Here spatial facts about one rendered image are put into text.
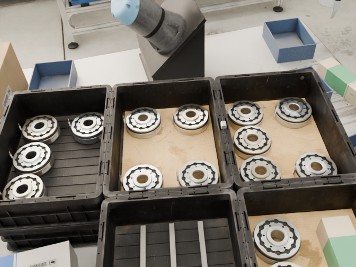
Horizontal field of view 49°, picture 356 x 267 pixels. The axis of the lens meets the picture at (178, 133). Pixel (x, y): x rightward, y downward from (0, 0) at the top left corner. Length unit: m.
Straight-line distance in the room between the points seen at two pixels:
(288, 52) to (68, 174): 0.96
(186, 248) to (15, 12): 3.12
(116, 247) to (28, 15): 2.94
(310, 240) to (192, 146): 0.39
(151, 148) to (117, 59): 0.65
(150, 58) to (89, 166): 0.52
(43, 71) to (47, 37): 1.67
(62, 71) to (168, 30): 0.51
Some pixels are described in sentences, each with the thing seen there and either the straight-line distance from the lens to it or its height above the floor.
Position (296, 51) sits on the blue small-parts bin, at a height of 0.75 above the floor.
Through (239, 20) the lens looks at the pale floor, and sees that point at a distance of 3.23.
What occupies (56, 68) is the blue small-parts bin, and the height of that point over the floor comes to 0.74.
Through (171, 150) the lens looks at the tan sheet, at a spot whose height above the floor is 0.83.
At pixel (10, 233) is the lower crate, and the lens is 1.07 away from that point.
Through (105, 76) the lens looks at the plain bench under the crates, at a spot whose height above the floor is 0.70.
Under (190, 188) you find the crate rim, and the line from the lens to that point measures 0.88.
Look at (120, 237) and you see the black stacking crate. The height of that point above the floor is 0.83.
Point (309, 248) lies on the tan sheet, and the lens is 0.95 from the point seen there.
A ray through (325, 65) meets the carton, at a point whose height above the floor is 0.76.
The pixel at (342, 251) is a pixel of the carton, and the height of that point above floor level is 0.89.
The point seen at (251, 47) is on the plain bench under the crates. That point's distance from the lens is 1.69.
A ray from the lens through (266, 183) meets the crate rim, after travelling 0.90.
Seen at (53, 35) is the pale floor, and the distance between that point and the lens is 3.31.
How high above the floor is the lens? 1.65
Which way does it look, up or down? 47 degrees down
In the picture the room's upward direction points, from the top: 4 degrees counter-clockwise
